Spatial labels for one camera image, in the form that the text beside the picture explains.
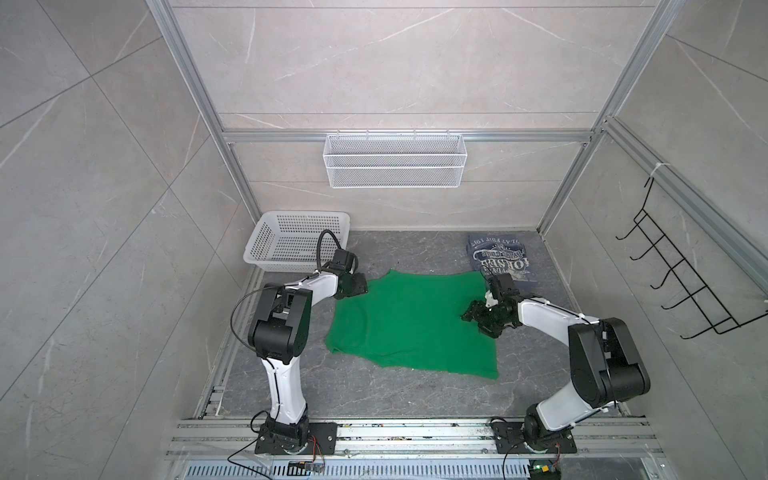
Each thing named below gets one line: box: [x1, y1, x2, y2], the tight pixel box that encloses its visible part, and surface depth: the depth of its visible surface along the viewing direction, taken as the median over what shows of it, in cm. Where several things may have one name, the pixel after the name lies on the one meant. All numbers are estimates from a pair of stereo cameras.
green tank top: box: [325, 270, 500, 379], surface depth 92 cm
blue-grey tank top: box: [467, 234, 537, 285], surface depth 109 cm
